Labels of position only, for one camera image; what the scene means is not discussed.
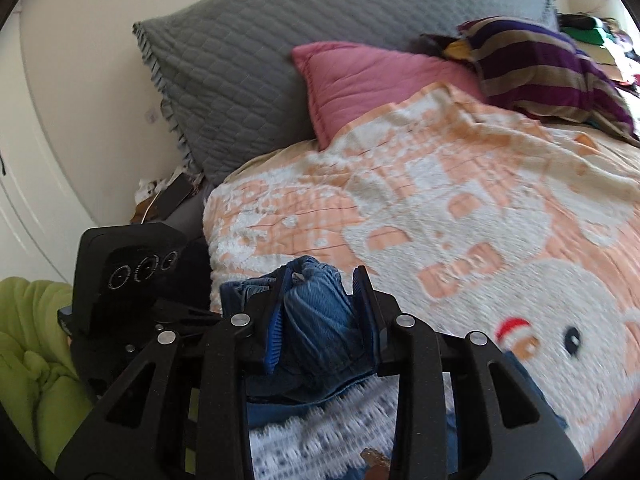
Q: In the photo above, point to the peach and white blanket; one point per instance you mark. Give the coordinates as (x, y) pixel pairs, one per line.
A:
(450, 210)

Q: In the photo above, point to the purple striped cushion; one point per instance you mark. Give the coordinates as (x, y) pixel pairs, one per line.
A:
(540, 70)

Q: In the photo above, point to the pile of folded clothes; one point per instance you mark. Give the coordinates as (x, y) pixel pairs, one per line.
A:
(605, 35)

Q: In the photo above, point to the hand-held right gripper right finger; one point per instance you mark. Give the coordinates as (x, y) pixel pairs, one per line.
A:
(367, 320)

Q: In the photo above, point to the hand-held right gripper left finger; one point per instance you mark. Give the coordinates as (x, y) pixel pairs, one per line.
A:
(275, 330)

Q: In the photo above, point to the green fleece blanket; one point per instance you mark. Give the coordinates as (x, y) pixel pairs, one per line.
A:
(30, 360)

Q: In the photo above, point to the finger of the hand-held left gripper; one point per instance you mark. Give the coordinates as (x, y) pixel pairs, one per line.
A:
(190, 312)

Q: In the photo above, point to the blue pants with lace trim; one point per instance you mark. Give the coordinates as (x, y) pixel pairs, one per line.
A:
(320, 320)

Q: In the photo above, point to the pink pillow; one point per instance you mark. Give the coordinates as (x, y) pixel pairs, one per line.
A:
(360, 85)

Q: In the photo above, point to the grey quilted pillow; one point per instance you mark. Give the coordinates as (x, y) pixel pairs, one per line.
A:
(250, 45)

